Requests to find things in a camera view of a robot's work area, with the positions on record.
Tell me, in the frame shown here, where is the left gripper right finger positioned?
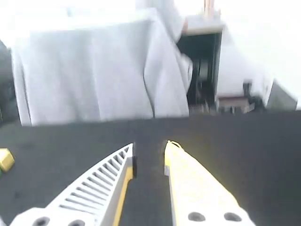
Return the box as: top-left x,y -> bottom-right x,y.
163,140 -> 253,226

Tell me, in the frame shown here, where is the yellow tangram piece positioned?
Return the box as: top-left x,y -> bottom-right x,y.
0,148 -> 16,171

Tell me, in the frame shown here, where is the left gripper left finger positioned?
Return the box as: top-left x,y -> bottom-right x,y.
9,142 -> 138,226

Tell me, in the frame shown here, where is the person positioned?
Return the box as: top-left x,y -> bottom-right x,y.
9,0 -> 196,126

